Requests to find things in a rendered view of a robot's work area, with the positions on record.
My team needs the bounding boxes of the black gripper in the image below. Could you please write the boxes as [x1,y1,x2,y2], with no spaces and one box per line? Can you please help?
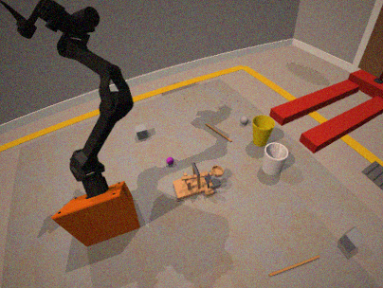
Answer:
[0,0,68,39]

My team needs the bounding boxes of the purple ball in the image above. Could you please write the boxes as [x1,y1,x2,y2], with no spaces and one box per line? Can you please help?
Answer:
[166,157,173,165]

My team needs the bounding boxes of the white paper cup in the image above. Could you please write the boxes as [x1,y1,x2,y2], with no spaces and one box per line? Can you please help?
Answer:
[262,143,288,175]

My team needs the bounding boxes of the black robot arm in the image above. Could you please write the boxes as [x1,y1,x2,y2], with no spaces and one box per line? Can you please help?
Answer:
[42,0,134,199]

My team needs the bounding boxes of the yellow cup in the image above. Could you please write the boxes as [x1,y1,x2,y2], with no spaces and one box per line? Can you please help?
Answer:
[253,116,275,147]

